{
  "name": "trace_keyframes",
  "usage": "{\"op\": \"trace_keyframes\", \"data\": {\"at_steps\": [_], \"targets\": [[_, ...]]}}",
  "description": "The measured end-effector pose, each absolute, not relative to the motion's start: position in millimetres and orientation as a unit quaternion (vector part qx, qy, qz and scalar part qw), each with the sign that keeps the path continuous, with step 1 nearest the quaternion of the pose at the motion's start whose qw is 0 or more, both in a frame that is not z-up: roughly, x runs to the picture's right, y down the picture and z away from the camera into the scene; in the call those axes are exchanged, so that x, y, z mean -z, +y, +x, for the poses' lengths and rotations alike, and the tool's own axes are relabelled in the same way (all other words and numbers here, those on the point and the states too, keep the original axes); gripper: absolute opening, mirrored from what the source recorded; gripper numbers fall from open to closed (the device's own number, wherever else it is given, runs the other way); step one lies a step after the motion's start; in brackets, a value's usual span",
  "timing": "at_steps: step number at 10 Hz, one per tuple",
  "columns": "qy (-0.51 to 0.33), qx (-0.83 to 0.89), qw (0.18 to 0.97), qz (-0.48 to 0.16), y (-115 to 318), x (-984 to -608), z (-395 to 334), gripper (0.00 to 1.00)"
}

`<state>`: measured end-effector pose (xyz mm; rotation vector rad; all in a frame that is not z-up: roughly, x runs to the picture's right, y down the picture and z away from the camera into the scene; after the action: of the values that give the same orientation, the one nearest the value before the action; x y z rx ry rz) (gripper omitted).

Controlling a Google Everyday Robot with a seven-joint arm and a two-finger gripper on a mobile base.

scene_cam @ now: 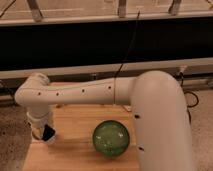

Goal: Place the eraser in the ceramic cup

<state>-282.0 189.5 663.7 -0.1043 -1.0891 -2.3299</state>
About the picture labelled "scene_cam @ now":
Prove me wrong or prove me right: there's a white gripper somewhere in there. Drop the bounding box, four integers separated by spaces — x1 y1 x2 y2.
27 112 56 145

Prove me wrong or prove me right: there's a black eraser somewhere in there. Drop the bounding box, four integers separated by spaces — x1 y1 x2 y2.
42 125 55 141

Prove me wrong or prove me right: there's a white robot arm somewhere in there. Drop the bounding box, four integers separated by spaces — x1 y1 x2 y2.
15 71 197 171

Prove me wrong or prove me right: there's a green ceramic cup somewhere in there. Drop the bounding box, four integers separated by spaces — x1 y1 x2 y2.
92 120 130 158

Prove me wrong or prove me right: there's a black conveyor rail frame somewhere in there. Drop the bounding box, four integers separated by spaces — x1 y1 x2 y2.
0 15 213 79

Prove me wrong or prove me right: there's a black cable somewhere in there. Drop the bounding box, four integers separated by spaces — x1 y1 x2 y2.
113 9 141 105

